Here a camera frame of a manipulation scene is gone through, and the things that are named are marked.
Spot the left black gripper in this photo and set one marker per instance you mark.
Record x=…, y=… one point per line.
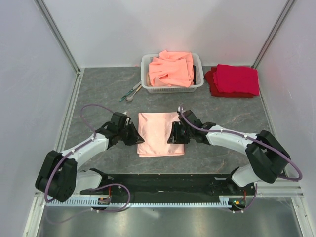
x=136, y=138

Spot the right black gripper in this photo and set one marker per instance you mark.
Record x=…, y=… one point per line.
x=174, y=137

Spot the green handled knife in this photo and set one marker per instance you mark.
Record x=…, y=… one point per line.
x=130, y=91

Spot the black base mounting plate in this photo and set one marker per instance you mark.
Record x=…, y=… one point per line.
x=182, y=188

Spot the dark item in basket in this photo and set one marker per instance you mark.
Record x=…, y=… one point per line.
x=195, y=74

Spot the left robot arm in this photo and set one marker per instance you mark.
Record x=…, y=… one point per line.
x=59, y=177

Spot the right aluminium frame post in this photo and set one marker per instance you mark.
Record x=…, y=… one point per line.
x=273, y=32

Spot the left aluminium frame post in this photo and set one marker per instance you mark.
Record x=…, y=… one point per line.
x=57, y=34

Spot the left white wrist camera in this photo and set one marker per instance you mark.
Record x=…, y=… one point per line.
x=127, y=114

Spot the aluminium frame post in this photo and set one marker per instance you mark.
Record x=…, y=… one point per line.
x=57, y=34
x=273, y=32

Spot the white plastic basket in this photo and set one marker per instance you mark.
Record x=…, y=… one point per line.
x=148, y=58

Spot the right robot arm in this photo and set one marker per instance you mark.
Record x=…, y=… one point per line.
x=264, y=163

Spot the white slotted cable duct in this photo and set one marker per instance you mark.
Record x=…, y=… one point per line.
x=97, y=202

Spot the red folded cloth stack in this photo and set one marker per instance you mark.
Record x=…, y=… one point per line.
x=233, y=81

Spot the light pink satin napkin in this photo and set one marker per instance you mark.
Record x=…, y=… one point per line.
x=155, y=129

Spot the salmon pink cloth pile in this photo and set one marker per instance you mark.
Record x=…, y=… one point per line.
x=172, y=69

